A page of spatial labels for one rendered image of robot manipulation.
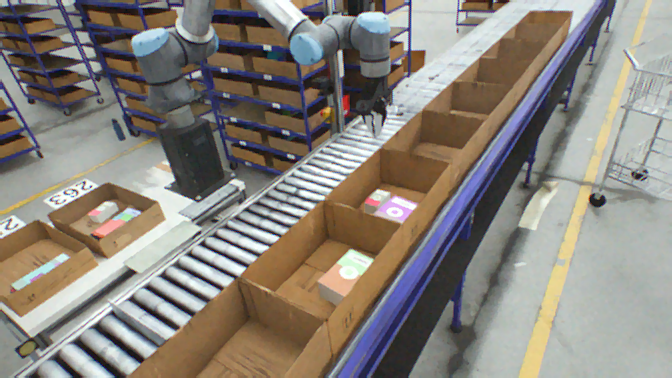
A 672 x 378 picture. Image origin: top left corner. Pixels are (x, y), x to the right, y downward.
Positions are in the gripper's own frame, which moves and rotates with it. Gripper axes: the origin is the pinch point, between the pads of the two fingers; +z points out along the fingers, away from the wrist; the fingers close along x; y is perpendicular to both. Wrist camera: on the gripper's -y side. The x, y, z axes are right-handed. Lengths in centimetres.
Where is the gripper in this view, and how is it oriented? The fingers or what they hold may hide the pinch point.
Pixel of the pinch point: (374, 135)
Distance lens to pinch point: 138.5
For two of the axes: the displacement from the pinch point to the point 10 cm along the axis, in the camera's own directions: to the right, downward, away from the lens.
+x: -8.7, -2.1, 4.5
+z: 0.8, 8.3, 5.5
